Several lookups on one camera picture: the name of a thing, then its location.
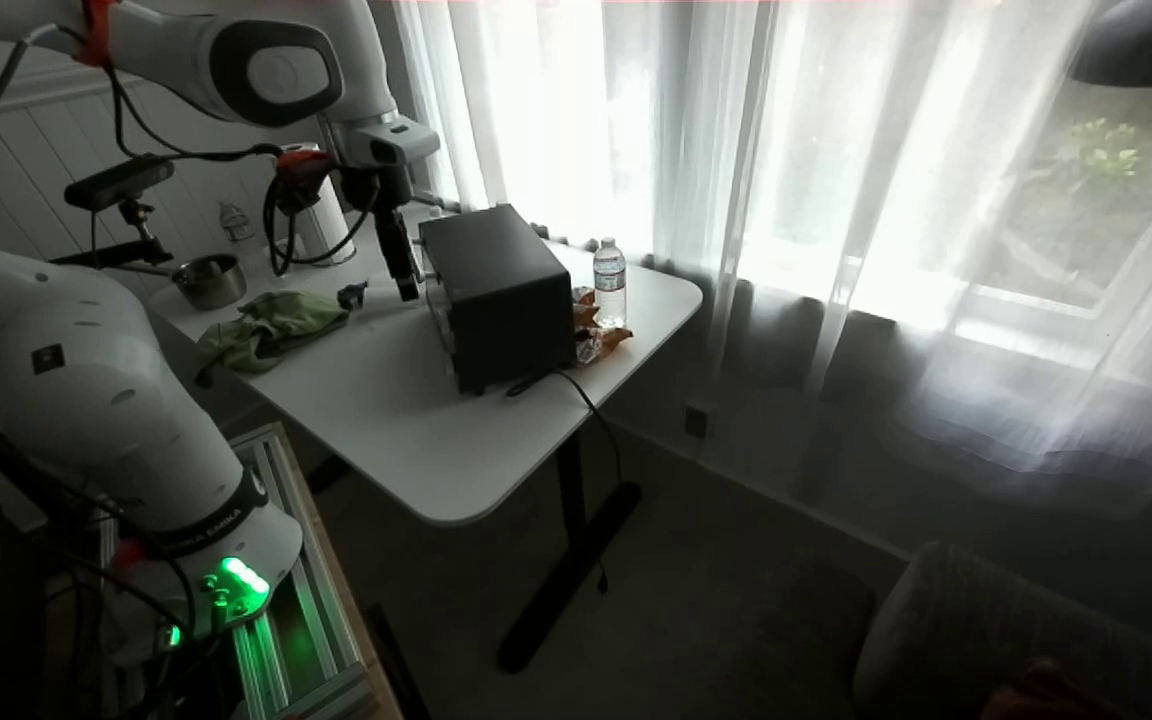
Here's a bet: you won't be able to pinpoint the grey armchair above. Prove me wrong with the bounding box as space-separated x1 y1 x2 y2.
851 542 1152 720

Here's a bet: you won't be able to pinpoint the dark lamp shade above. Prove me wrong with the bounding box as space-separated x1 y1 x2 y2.
1070 0 1152 90

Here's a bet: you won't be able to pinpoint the white paper towel roll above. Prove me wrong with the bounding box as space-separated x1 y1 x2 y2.
280 143 358 267

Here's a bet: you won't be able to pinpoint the black cable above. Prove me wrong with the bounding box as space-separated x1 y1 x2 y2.
504 369 629 595

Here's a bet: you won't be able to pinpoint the camera on mount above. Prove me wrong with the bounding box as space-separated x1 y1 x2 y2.
50 155 177 272

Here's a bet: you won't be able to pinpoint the metal bowl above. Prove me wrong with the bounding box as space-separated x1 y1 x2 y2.
171 253 249 311

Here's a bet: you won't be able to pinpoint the clear water bottle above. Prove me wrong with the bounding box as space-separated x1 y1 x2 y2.
593 237 629 330

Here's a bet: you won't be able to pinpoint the orange snack packet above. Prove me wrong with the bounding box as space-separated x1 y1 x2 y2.
572 287 635 367

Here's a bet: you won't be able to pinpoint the green cloth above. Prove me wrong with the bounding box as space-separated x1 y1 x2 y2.
195 289 352 388

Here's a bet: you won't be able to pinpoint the white sheer curtain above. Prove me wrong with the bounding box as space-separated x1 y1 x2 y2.
394 0 1152 513

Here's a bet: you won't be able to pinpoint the black microwave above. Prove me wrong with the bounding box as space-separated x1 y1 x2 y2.
419 204 579 397

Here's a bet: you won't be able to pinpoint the window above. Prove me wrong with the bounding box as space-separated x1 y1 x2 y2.
946 70 1152 346

